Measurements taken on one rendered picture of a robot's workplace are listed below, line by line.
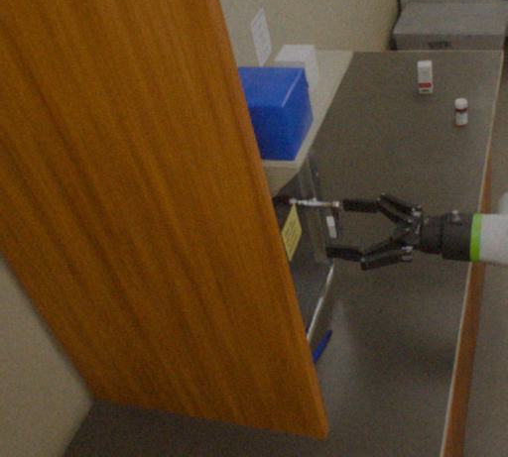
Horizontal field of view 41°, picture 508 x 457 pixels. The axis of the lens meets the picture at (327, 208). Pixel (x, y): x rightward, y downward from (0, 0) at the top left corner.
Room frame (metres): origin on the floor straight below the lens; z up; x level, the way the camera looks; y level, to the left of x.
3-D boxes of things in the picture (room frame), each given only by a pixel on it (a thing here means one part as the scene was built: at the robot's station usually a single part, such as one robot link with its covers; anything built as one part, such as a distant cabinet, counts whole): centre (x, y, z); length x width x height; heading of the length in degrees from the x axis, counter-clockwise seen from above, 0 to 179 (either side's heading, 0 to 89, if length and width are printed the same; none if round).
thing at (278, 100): (0.81, 0.06, 1.56); 0.10 x 0.10 x 0.09; 68
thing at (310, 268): (0.92, 0.07, 1.19); 0.30 x 0.01 x 0.40; 157
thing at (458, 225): (0.91, -0.23, 1.15); 0.09 x 0.06 x 0.12; 158
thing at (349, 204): (1.05, -0.07, 1.14); 0.07 x 0.01 x 0.03; 68
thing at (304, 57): (0.94, 0.01, 1.54); 0.05 x 0.05 x 0.06; 68
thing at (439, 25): (3.46, -0.88, 0.17); 0.60 x 0.42 x 0.33; 66
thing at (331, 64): (0.90, 0.02, 1.46); 0.32 x 0.12 x 0.10; 158
